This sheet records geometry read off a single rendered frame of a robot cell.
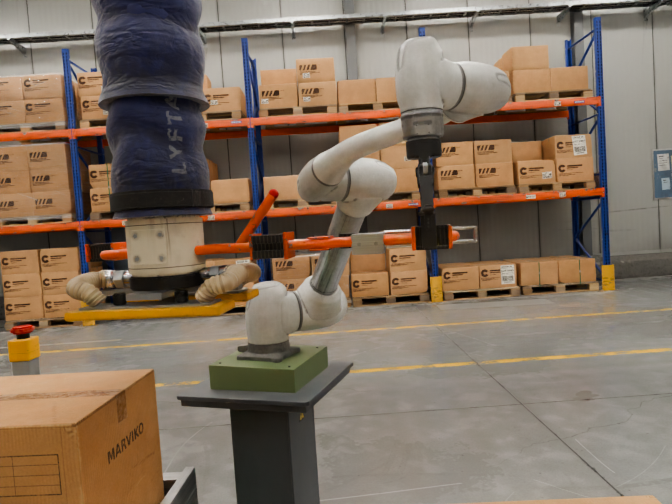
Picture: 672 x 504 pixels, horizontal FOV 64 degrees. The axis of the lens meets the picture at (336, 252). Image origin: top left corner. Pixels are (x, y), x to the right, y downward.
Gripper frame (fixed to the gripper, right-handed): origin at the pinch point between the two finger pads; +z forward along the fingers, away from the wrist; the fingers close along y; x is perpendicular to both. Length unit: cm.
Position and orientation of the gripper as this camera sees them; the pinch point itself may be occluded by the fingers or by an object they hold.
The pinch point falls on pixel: (428, 234)
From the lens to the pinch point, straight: 118.0
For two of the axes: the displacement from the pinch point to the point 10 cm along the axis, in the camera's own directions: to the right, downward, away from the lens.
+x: 9.9, -0.6, -1.5
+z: 0.6, 10.0, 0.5
